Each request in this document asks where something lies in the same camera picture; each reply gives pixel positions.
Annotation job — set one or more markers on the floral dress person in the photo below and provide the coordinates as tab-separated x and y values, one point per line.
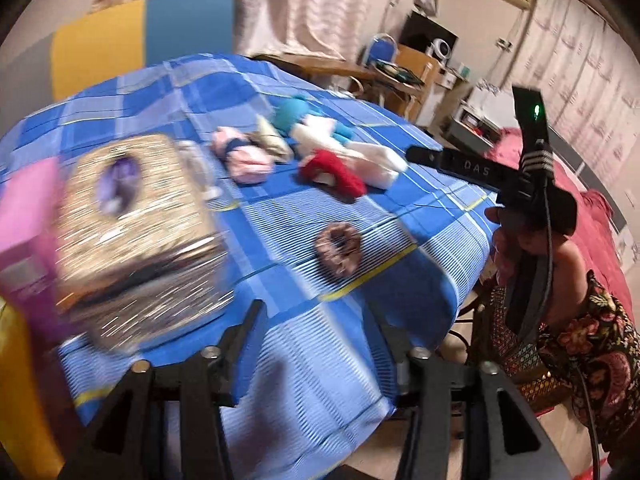
594	361

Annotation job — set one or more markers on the pink cardboard box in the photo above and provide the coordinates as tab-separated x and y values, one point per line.
29	207

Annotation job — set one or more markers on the pink sock roll blue band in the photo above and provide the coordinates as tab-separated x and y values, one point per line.
246	163

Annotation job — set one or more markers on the black monitor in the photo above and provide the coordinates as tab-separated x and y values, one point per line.
419	31

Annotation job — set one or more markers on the brown hair scrunchie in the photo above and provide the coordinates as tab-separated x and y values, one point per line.
339	249

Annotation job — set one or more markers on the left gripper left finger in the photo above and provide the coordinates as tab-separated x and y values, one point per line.
240	347

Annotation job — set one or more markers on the cream folded sock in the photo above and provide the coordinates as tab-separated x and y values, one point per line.
266	137

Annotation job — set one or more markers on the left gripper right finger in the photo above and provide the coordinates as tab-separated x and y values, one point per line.
389	347

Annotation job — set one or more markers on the white rolled towel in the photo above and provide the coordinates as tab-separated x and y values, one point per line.
377	165

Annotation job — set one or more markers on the person right hand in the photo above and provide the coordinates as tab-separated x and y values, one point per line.
569	283

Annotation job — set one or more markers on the wooden side table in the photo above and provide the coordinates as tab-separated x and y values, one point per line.
309	67

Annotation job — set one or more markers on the grey white small socks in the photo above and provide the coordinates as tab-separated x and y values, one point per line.
203	176

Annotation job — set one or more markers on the red fuzzy sock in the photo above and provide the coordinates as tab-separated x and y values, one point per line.
325	168

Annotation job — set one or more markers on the blue folding chair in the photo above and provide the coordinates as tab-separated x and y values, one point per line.
381	48

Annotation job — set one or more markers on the teal plush toy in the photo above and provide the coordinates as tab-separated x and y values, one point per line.
295	110

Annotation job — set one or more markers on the grey storage shelf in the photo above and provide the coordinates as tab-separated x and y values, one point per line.
478	122

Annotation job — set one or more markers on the yellow open storage box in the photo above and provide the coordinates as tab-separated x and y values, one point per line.
25	433

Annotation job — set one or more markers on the grey yellow blue chair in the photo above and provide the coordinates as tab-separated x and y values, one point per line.
108	43

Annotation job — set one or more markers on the ornate silver tissue box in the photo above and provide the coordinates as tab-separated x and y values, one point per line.
141	258

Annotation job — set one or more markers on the white small fan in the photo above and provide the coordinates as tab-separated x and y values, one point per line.
440	50

